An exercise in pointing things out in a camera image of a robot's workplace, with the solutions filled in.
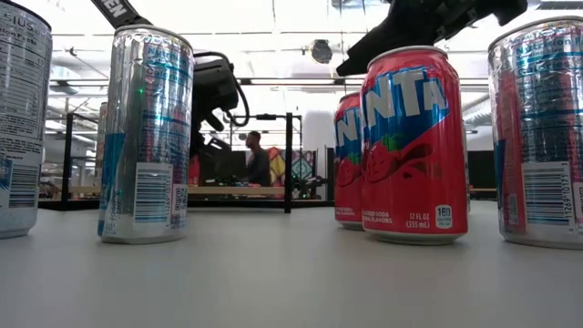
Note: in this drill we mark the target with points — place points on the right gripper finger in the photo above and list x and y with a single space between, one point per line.
378 45

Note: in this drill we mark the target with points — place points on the slim silver blue can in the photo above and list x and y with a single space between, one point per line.
537 136
146 136

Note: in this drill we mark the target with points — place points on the wooden shelf board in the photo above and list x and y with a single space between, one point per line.
228 189

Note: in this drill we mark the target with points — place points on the round ceiling fixture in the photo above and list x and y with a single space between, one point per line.
321 51

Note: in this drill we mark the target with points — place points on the black partition panel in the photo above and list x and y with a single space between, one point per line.
228 166

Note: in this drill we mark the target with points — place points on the person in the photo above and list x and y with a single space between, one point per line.
259 168

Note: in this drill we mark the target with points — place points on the colourful patterned panel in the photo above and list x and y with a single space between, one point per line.
303 166

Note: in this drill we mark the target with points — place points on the grey table mat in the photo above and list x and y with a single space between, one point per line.
291 282

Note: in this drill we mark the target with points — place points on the black background gantry frame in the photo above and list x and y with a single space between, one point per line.
273 116

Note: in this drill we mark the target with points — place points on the black metal shelf frame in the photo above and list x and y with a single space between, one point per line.
288 182

